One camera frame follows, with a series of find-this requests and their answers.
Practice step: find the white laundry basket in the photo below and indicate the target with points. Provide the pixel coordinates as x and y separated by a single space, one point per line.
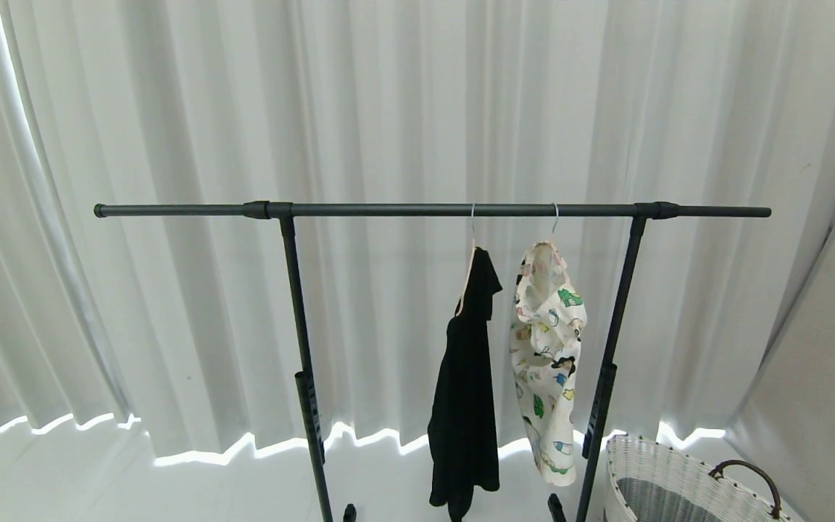
678 471

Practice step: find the black garment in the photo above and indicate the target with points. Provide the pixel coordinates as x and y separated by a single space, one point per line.
464 406

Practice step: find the black clothes rack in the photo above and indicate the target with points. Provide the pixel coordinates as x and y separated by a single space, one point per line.
425 210

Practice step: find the pink clothes hanger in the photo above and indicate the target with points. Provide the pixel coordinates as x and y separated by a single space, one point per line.
470 272
555 214

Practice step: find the white curtain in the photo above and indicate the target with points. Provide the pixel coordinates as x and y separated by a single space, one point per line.
388 109

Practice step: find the cream printed garment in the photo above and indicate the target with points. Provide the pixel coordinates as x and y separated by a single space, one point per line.
548 348

